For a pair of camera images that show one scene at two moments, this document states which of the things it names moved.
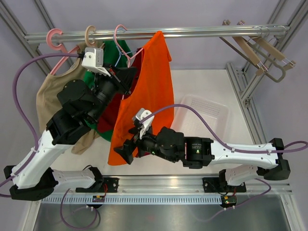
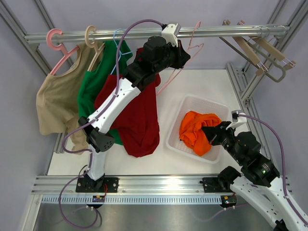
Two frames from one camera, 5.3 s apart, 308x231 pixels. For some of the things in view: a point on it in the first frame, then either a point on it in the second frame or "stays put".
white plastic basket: [215, 112] stays put
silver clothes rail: [253, 32] stays put
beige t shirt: [47, 102] stays put
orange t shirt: [150, 88] -> [191, 132]
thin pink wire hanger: [121, 50] -> [188, 47]
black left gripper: [121, 78] -> [181, 56]
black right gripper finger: [133, 136] -> [221, 126]
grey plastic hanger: [276, 65] stays put
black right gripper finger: [126, 151] -> [212, 133]
